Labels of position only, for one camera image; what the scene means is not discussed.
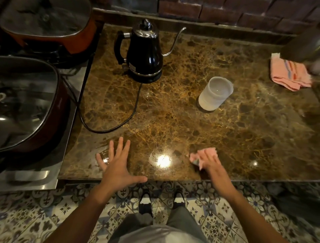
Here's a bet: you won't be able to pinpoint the dark floor mat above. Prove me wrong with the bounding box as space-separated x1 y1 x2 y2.
271 184 320 221

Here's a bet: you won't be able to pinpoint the glass lid of orange pot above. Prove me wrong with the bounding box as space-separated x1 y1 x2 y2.
0 0 92 38

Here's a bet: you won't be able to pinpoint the grey trousers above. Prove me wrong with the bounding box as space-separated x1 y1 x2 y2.
107 206 208 243

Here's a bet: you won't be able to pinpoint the black kettle base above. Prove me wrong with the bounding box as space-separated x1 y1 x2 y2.
127 67 163 84

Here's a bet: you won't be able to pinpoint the grey metal vessel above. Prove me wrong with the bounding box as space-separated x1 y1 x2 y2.
281 30 320 75

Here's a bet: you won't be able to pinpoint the person's right hand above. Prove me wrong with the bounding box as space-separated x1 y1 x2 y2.
196 150 233 195

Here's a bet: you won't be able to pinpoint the person's right forearm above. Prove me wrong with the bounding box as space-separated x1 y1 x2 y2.
219 185 289 243

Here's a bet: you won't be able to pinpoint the black power cord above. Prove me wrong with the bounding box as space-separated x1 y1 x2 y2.
64 75 143 134

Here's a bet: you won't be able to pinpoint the dark red cooking pot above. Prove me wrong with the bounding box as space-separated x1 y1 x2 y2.
0 56 72 154

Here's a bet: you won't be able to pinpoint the steel stove top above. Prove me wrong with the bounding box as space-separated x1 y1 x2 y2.
0 23 101 192

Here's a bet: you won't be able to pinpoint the person's black shoe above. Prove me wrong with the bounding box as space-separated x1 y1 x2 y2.
172 190 187 210
138 191 154 217

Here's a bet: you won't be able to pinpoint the person's left forearm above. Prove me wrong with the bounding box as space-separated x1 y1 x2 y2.
44 184 119 243

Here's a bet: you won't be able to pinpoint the person's right black shoe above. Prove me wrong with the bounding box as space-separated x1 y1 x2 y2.
172 190 187 210

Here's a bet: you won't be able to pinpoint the black gooseneck electric kettle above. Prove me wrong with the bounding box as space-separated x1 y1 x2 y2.
114 18 187 77

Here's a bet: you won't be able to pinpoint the person's left hand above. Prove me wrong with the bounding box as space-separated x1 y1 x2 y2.
96 137 148 195

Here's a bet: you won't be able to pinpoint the glass lid of red pot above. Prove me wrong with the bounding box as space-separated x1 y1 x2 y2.
0 56 60 151

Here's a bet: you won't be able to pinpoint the white translucent plastic cup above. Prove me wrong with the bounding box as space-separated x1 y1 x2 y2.
198 76 234 112

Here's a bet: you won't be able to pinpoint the white shirt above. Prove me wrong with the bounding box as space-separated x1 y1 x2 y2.
119 223 201 243

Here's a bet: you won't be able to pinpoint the folded pink striped towel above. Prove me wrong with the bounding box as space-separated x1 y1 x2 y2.
270 53 313 92

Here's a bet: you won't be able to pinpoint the orange cooking pot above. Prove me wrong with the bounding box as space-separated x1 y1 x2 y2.
0 0 98 55

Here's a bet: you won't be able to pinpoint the small pink wiping cloth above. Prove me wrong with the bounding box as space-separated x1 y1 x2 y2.
189 147 217 168

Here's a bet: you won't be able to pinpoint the person's left black shoe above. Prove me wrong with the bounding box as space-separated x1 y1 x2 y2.
138 191 154 217

